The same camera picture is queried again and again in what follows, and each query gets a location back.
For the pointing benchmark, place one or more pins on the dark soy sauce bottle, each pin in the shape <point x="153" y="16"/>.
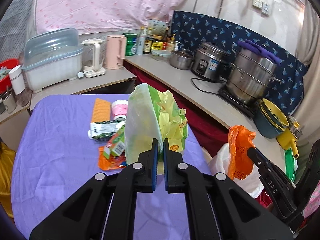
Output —
<point x="148" y="42"/>

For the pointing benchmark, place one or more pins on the orange snack wrapper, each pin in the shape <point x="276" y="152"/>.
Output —
<point x="113" y="163"/>

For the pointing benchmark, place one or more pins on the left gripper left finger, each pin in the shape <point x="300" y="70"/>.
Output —
<point x="105" y="206"/>

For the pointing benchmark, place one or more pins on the pink paper cup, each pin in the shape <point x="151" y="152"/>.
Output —
<point x="119" y="109"/>

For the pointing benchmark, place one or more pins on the green white milk carton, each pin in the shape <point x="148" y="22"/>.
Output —
<point x="102" y="131"/>

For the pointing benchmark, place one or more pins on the purple cloth on pot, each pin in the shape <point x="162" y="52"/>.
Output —
<point x="259" y="50"/>

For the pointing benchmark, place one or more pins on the white glass kettle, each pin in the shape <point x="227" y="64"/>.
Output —
<point x="92" y="58"/>

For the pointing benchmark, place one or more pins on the small steel lidded pot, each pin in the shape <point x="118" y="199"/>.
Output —
<point x="181" y="60"/>

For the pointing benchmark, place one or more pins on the white lined trash bin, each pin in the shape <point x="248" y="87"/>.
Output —
<point x="220" y="163"/>

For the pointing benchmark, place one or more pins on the white dish rack box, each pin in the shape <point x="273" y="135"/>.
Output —
<point x="51" y="58"/>

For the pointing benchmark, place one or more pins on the navy patterned cloth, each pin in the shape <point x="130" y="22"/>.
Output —
<point x="191" y="29"/>

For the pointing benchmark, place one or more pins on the blue yellow stacked basins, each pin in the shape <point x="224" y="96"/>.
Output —
<point x="269" y="119"/>

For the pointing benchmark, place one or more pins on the green plastic bag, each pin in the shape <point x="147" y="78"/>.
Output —
<point x="291" y="165"/>

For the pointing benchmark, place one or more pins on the large steel steamer pot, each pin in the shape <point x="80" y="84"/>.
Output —
<point x="250" y="76"/>

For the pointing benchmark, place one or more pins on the white cup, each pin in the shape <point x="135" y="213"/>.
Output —
<point x="17" y="80"/>

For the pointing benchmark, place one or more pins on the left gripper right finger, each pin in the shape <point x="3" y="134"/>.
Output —
<point x="217" y="208"/>

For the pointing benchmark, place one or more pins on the red plastic basin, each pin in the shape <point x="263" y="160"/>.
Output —
<point x="6" y="67"/>

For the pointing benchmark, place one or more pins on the yellow electric pot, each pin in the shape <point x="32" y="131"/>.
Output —
<point x="288" y="139"/>

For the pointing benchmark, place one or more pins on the green tin can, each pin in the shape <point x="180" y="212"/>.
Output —
<point x="131" y="44"/>

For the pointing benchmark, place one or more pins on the red velvet cloth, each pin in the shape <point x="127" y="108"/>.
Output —
<point x="209" y="116"/>

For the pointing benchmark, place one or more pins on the orange plastic bag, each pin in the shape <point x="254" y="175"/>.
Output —
<point x="240" y="139"/>

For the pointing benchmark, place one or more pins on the steel rice cooker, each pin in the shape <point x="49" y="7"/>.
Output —
<point x="211" y="63"/>

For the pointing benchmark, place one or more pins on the black induction cooktop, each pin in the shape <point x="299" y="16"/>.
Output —
<point x="248" y="110"/>

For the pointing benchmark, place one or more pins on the yellow green snack bag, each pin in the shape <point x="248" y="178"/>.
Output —
<point x="152" y="114"/>

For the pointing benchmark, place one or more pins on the pink electric kettle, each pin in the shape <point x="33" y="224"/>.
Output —
<point x="115" y="51"/>

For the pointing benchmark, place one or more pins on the white bottle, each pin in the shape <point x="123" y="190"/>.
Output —
<point x="141" y="40"/>

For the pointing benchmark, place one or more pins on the pink dotted sheet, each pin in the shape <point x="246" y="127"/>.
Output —
<point x="98" y="16"/>

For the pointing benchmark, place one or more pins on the green cardboard box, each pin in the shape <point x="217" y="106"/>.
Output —
<point x="116" y="145"/>

